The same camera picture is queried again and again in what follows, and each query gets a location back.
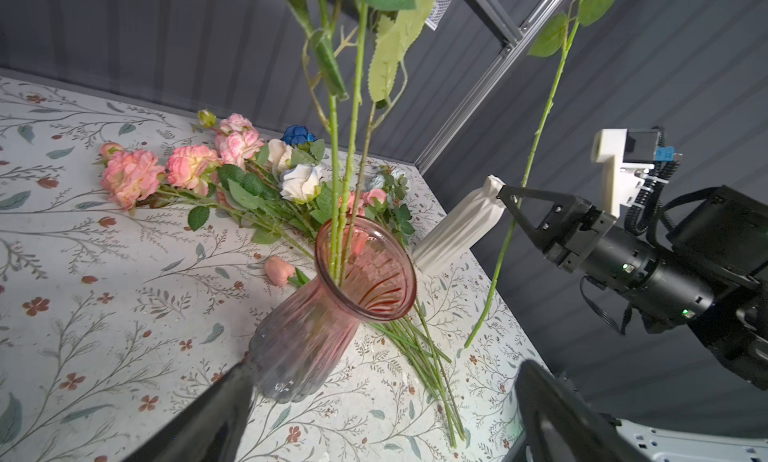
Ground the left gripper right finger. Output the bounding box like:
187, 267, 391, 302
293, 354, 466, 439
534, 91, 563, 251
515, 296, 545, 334
515, 360, 647, 462

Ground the white rose stem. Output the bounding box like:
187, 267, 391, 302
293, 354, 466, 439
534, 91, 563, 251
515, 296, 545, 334
285, 0, 436, 282

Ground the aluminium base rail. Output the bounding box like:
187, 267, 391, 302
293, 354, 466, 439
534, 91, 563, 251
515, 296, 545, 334
615, 419, 767, 462

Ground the peach rose stem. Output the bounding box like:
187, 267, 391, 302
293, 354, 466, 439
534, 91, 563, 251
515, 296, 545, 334
463, 0, 628, 350

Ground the pink glass vase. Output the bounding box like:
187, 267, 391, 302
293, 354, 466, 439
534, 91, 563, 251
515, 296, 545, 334
246, 217, 417, 403

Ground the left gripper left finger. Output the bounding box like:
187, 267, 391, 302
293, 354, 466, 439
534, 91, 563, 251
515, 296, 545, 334
127, 363, 254, 462

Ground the white ribbed ceramic vase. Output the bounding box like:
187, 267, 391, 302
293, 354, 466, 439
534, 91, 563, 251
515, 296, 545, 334
412, 175, 506, 276

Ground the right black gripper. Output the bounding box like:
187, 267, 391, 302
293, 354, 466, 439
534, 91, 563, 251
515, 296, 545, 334
497, 185, 714, 335

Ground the white wire basket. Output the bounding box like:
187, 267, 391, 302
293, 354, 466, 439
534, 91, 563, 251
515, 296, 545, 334
425, 0, 453, 31

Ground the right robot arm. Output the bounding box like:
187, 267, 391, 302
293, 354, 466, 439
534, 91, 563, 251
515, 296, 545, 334
498, 186, 767, 390

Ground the bunch of artificial flowers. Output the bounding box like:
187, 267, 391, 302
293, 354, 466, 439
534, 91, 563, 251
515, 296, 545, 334
100, 111, 466, 445

